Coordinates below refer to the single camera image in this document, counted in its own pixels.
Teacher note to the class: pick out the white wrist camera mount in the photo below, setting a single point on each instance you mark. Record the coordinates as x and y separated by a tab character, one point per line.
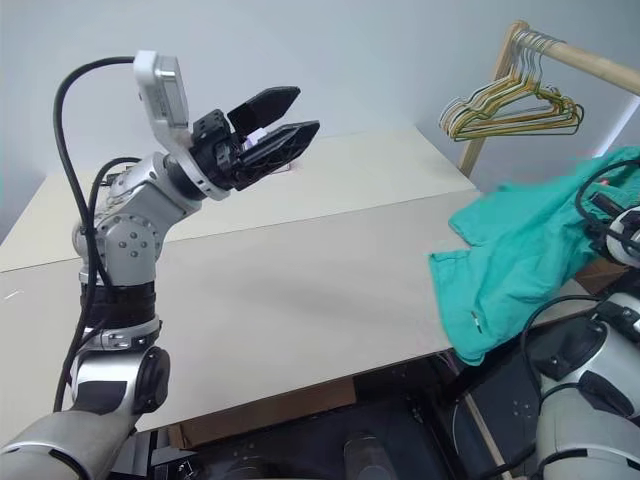
629	220
165	90

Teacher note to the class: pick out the brown cardboard box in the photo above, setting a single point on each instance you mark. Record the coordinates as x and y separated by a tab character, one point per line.
600	275

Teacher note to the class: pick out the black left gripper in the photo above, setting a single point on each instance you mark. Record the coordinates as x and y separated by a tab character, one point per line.
215	150

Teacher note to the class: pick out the wooden clothes rack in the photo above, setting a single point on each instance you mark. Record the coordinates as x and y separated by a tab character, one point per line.
585	56

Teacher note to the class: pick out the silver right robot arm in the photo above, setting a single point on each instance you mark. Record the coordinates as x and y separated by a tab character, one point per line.
590	430

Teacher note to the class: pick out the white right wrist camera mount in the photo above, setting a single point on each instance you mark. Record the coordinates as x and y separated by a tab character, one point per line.
629	220

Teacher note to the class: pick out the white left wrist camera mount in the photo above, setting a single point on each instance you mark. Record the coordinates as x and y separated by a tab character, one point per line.
165	90

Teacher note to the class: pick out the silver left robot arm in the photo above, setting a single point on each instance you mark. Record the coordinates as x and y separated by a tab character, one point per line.
125	240

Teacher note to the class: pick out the purple tissue box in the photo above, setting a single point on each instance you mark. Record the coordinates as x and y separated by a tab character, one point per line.
257	137

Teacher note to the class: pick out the teal green fabric garment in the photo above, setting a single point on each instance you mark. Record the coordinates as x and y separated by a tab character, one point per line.
515	250

